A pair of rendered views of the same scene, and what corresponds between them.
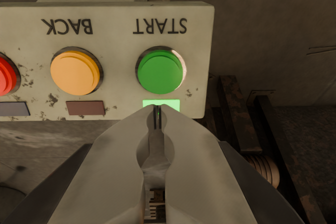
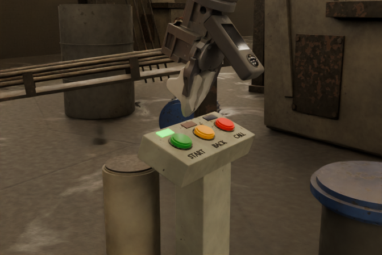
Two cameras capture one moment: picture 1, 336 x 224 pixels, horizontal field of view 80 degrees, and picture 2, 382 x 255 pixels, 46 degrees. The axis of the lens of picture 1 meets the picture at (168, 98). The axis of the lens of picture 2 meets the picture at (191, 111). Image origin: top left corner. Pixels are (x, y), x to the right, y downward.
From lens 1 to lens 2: 71 cm
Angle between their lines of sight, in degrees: 56
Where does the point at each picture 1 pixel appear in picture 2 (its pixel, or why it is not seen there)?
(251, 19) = not seen: outside the picture
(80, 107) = (191, 124)
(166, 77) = (179, 138)
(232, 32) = not seen: outside the picture
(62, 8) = (225, 147)
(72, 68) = (207, 131)
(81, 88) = (199, 127)
